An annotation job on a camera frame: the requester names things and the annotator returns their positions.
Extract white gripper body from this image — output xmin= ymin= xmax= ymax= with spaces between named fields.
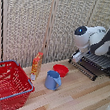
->
xmin=70 ymin=49 xmax=89 ymax=66

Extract red bowl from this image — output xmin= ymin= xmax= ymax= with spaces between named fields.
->
xmin=51 ymin=63 xmax=70 ymax=79

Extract blue plastic pitcher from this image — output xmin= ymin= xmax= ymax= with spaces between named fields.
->
xmin=43 ymin=69 xmax=65 ymax=92

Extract red plastic shopping basket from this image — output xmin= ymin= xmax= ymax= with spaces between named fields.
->
xmin=0 ymin=58 xmax=39 ymax=110

